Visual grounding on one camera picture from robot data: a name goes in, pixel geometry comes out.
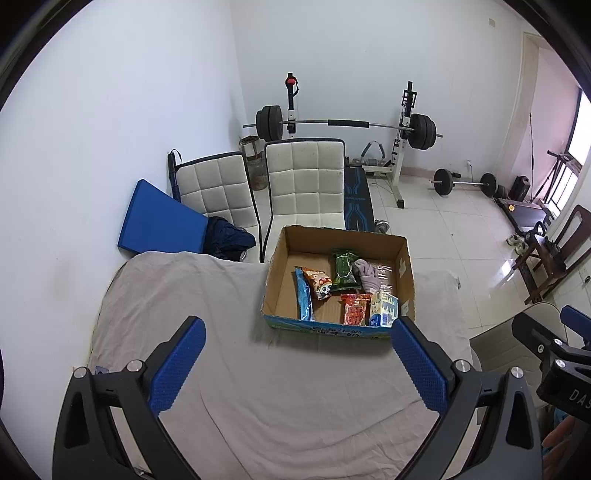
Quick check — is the thin black pole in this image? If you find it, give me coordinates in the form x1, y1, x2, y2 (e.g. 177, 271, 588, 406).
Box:
529, 112, 537, 201

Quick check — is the grey exercise machine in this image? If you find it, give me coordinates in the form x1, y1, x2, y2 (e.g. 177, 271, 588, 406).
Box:
359, 141, 392, 168

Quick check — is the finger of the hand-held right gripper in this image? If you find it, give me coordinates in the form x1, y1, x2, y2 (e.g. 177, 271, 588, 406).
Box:
560, 305, 591, 344
512, 313, 566, 370

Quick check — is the green snack packet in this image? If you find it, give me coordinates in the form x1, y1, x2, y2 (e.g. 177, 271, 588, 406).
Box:
331, 249, 362, 292

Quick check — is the long barbell with black plates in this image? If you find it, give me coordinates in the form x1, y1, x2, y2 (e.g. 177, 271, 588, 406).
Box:
243, 105, 444, 151

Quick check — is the red snack packet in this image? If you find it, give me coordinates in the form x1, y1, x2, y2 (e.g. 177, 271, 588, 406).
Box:
341, 293, 372, 326

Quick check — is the blue foam mat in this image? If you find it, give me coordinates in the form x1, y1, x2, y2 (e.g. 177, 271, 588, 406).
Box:
117, 179, 209, 254

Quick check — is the black blue weight bench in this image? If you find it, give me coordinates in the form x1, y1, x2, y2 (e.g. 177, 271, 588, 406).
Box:
342, 165, 376, 232

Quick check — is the short barbell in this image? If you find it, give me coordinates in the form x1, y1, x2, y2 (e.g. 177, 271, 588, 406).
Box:
431, 168, 499, 198

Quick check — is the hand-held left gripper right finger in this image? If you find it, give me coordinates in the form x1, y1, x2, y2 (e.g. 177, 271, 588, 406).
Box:
392, 316, 543, 480

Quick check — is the black speaker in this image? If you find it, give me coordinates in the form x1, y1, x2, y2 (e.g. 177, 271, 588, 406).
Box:
510, 175, 532, 202

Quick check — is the dark wooden chair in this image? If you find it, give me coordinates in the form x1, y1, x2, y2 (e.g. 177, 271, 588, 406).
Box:
512, 204, 591, 303

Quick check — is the orange panda snack packet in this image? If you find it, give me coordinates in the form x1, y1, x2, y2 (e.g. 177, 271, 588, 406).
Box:
302, 267, 334, 301

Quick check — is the dark blue jacket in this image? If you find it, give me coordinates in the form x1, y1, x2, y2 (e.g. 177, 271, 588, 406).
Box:
205, 216, 257, 263

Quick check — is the cardboard box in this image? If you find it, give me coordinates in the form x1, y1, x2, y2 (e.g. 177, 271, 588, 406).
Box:
261, 225, 417, 341

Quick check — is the white padded chair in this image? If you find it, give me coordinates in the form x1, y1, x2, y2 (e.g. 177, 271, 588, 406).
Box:
259, 138, 348, 264
174, 152, 260, 232

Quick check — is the small white blue carton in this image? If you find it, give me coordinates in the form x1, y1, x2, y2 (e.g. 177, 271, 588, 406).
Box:
367, 290, 400, 328

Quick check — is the grey sock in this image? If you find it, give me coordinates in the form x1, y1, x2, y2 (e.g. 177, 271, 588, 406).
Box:
353, 259, 380, 294

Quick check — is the grey table sheet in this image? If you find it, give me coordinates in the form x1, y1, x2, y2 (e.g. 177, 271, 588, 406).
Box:
88, 251, 476, 480

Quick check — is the white squat rack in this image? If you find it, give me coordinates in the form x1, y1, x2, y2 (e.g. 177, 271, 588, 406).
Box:
283, 72, 419, 209

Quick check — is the black treadmill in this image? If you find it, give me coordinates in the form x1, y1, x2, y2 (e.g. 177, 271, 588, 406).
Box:
496, 196, 555, 232

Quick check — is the blue snack packet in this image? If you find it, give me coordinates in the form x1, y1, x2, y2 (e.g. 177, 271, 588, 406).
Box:
294, 267, 316, 322

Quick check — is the window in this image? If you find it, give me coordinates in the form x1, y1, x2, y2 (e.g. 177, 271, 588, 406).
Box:
566, 85, 591, 162

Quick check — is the black blue pole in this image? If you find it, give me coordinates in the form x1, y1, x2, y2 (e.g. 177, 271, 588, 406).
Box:
167, 148, 182, 204

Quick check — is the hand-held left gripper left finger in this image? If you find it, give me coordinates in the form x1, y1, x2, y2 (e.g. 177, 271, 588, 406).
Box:
52, 316, 207, 480

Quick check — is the person's right hand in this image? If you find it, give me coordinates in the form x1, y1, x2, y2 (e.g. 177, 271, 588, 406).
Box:
541, 418, 580, 455

